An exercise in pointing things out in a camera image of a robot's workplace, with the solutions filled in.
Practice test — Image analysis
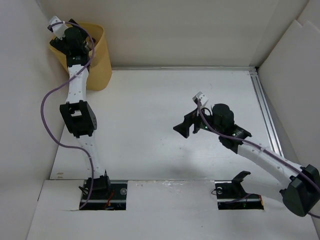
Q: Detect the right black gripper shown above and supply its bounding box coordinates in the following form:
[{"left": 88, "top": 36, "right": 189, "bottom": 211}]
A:
[{"left": 172, "top": 105, "right": 223, "bottom": 138}]

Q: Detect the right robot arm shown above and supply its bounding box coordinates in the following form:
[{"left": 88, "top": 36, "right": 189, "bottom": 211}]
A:
[{"left": 173, "top": 103, "right": 320, "bottom": 217}]

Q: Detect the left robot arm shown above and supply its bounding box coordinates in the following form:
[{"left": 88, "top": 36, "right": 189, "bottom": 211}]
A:
[{"left": 49, "top": 17, "right": 112, "bottom": 199}]

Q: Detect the yellow plastic bin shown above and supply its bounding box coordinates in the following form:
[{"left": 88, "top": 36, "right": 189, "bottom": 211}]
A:
[{"left": 48, "top": 21, "right": 113, "bottom": 91}]

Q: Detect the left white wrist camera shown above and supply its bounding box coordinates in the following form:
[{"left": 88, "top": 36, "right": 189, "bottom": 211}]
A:
[{"left": 47, "top": 16, "right": 68, "bottom": 40}]

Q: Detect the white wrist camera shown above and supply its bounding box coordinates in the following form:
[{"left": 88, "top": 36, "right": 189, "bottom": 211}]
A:
[
  {"left": 192, "top": 91, "right": 209, "bottom": 107},
  {"left": 47, "top": 16, "right": 68, "bottom": 40}
]

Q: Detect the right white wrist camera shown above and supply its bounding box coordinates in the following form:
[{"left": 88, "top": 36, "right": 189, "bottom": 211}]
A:
[{"left": 192, "top": 91, "right": 209, "bottom": 107}]

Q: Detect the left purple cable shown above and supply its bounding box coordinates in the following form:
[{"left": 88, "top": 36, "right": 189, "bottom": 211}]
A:
[{"left": 40, "top": 21, "right": 97, "bottom": 210}]

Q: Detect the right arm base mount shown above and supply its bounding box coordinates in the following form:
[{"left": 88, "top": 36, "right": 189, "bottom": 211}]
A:
[{"left": 211, "top": 171, "right": 264, "bottom": 210}]

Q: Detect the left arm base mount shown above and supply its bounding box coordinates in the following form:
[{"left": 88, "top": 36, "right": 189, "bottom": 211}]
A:
[{"left": 79, "top": 180, "right": 128, "bottom": 211}]

